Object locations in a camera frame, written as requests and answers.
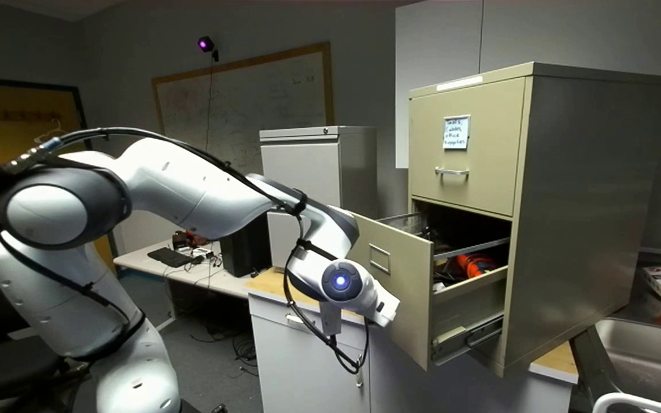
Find grey file cabinet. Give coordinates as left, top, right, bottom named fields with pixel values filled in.
left=259, top=126, right=379, bottom=271

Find open beige cabinet drawer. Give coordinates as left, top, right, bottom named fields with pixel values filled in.
left=348, top=209, right=512, bottom=373

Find closed beige cabinet drawer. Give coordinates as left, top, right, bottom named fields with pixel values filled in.
left=409, top=77, right=527, bottom=218

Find beige metal file cabinet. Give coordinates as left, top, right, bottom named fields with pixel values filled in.
left=348, top=62, right=661, bottom=379

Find black computer tower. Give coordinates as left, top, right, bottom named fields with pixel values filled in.
left=219, top=213, right=274, bottom=278

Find white paper note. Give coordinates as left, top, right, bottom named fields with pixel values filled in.
left=442, top=115, right=472, bottom=151

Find orange tool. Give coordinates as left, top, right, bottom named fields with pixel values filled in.
left=454, top=253, right=501, bottom=279

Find black keyboard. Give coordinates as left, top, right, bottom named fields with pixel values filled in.
left=146, top=247, right=195, bottom=268

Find white desk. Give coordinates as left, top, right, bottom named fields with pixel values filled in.
left=113, top=237, right=265, bottom=320

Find steel sink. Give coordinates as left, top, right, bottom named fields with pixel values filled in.
left=593, top=317, right=661, bottom=413

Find black office chair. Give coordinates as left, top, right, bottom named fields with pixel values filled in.
left=0, top=252, right=91, bottom=413

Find whiteboard with wooden frame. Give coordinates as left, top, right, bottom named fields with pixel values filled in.
left=151, top=41, right=335, bottom=174

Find red gadget with wires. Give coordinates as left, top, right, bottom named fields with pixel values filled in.
left=172, top=230, right=212, bottom=251

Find black cables on floor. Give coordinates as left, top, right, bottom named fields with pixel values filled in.
left=188, top=321, right=260, bottom=380

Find white wall cabinet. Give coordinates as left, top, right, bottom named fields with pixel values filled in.
left=394, top=0, right=661, bottom=169

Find camera on mount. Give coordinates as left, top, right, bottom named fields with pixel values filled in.
left=197, top=36, right=220, bottom=63

